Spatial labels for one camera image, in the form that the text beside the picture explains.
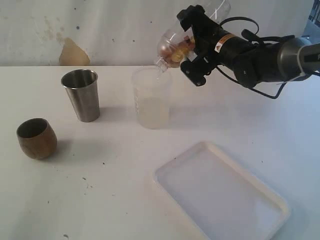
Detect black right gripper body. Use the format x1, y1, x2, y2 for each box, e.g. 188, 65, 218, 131
192, 14, 250, 75

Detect clear glass with amber liquid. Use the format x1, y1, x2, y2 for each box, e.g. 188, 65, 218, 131
184, 0, 232, 61

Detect gold coins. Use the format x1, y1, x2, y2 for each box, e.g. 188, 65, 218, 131
164, 36, 196, 64

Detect clear dome strainer lid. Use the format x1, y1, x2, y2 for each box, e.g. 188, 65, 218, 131
154, 29, 191, 72

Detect stainless steel cup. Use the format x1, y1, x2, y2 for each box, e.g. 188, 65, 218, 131
61, 69, 100, 123

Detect brown wooden cup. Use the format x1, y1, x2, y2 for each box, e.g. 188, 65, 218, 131
16, 118, 58, 160

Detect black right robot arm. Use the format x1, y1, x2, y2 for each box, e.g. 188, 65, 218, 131
177, 5, 320, 90

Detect frosted plastic cup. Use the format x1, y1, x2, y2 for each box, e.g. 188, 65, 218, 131
131, 66, 172, 129

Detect white plastic tray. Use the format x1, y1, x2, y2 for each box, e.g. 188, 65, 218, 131
152, 141, 291, 240

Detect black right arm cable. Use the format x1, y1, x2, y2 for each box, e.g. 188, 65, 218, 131
218, 16, 320, 100

